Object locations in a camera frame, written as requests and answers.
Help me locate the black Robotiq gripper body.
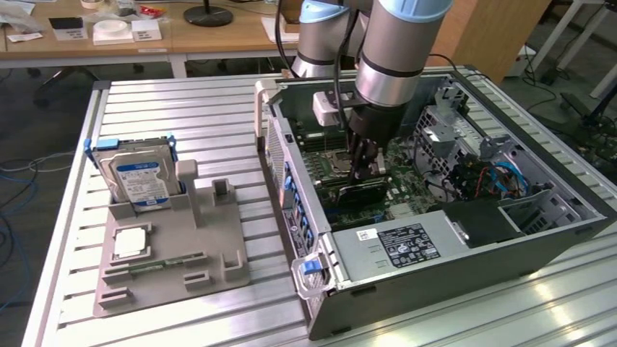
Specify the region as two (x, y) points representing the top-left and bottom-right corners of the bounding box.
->
(347, 104), (407, 147)

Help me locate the graphics card with metal bracket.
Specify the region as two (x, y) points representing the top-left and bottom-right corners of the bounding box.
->
(333, 179), (389, 208)

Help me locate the CPU socket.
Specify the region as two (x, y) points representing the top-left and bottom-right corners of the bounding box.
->
(327, 149), (356, 175)

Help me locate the installed RAM stick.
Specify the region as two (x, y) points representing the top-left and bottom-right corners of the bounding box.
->
(319, 176), (391, 190)

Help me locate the green motherboard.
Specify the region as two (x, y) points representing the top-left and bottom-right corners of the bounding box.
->
(292, 121), (448, 233)

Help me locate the perforated metal disk bay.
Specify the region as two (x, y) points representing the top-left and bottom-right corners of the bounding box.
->
(409, 104), (483, 181)

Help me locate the grey power supply unit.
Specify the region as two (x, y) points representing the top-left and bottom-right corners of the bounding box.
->
(329, 210), (472, 283)

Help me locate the white paper stack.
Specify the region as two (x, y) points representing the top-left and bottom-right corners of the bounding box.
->
(261, 16), (301, 44)

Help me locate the wooden cabinet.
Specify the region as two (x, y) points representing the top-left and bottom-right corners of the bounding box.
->
(428, 0), (553, 84)

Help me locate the open black PC case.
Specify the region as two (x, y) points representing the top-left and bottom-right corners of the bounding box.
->
(253, 64), (617, 341)

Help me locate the silver slanted disk bay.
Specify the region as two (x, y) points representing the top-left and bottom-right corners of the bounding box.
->
(496, 187), (585, 236)

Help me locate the grey plastic parts rack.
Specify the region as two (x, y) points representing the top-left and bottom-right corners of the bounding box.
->
(92, 158), (253, 320)

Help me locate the black floor stand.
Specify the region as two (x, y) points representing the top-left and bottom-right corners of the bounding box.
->
(559, 90), (617, 160)

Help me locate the hard disk in blue caddy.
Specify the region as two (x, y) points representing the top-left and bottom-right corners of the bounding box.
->
(82, 135), (187, 213)

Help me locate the black round lamp base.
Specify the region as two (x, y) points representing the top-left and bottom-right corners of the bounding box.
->
(183, 0), (236, 28)

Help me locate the green RAM stick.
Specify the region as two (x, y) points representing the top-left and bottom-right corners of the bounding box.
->
(128, 252), (201, 275)

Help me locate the silver CPU chip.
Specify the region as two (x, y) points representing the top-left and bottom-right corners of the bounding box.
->
(114, 228), (148, 258)

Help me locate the small white printed box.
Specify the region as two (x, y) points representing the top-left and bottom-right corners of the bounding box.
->
(131, 20), (163, 43)

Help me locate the wooden desk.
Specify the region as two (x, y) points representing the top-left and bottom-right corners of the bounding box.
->
(0, 0), (435, 69)

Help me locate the black chair base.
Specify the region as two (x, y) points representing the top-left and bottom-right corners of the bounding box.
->
(28, 67), (98, 108)

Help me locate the white box with black top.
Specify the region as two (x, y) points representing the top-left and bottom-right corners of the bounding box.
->
(47, 17), (90, 41)

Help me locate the clear plastic bag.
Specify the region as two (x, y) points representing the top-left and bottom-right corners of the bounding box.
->
(0, 2), (46, 33)

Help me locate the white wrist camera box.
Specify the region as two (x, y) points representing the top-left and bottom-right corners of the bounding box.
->
(312, 90), (359, 127)

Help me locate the red wire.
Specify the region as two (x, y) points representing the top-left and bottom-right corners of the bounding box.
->
(473, 168), (489, 198)

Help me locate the thin black cable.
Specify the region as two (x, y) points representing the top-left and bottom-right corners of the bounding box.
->
(427, 53), (483, 79)

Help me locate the blue wire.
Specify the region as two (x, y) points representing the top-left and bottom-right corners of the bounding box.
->
(487, 162), (532, 199)

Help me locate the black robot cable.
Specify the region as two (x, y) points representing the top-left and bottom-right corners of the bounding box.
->
(273, 0), (364, 132)

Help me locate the white table frame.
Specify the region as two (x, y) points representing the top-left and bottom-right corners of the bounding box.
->
(528, 0), (617, 98)

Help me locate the white floor cable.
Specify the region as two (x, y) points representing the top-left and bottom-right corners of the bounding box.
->
(0, 150), (76, 174)

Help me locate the blue floor cable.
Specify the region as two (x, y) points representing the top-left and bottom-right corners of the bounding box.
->
(0, 169), (40, 312)

